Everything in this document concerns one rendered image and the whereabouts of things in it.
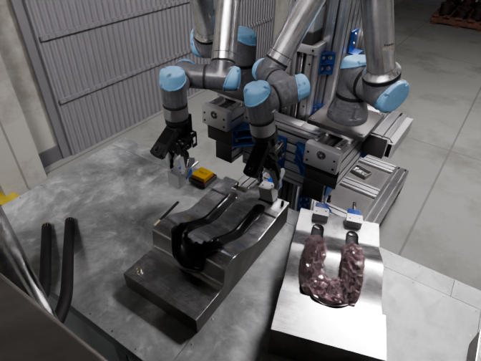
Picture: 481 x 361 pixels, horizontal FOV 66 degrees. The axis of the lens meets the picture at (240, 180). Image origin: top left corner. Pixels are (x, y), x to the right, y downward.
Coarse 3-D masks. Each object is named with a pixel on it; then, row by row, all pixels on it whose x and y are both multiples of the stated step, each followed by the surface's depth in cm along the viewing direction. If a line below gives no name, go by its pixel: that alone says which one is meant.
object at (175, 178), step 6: (174, 168) 127; (180, 168) 129; (168, 174) 126; (174, 174) 124; (180, 174) 124; (192, 174) 131; (168, 180) 128; (174, 180) 126; (180, 180) 125; (174, 186) 128; (180, 186) 127
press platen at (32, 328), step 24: (0, 288) 20; (0, 312) 19; (24, 312) 19; (48, 312) 19; (0, 336) 18; (24, 336) 18; (48, 336) 18; (72, 336) 18; (0, 360) 17; (24, 360) 17; (48, 360) 17; (72, 360) 17; (96, 360) 17
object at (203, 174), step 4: (200, 168) 147; (204, 168) 147; (196, 172) 145; (200, 172) 145; (204, 172) 146; (208, 172) 146; (212, 172) 146; (196, 176) 144; (200, 176) 143; (204, 176) 143; (208, 176) 144; (200, 180) 144; (204, 180) 143
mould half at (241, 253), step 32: (224, 192) 128; (256, 192) 128; (160, 224) 109; (224, 224) 116; (256, 224) 117; (160, 256) 109; (224, 256) 100; (256, 256) 115; (160, 288) 100; (192, 288) 101; (224, 288) 102; (192, 320) 94
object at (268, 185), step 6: (264, 180) 124; (270, 180) 125; (258, 186) 122; (264, 186) 122; (270, 186) 121; (264, 192) 122; (270, 192) 120; (276, 192) 123; (264, 198) 124; (270, 198) 122
